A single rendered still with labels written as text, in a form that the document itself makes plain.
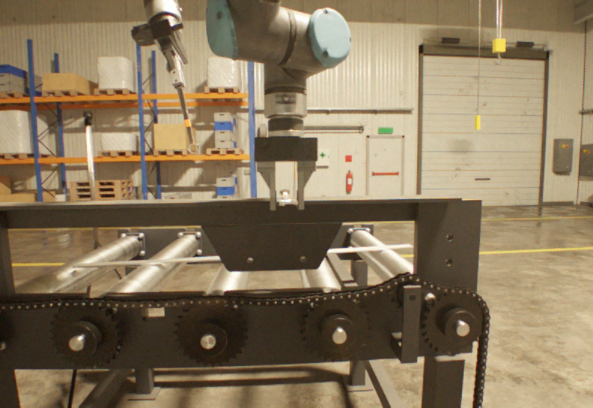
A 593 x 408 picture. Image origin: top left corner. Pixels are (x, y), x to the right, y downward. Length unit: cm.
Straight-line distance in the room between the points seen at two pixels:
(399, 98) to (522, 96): 396
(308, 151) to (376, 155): 952
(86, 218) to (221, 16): 61
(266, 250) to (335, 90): 950
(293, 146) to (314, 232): 24
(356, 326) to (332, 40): 62
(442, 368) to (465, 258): 29
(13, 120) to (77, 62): 247
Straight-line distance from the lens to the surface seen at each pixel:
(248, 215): 82
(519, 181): 1237
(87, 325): 91
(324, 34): 59
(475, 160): 1148
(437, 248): 90
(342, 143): 1004
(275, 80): 69
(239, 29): 54
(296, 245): 82
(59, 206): 88
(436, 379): 102
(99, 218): 93
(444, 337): 94
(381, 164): 1024
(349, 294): 80
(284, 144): 69
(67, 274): 135
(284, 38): 56
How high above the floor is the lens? 124
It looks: 6 degrees down
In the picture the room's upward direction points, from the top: 1 degrees counter-clockwise
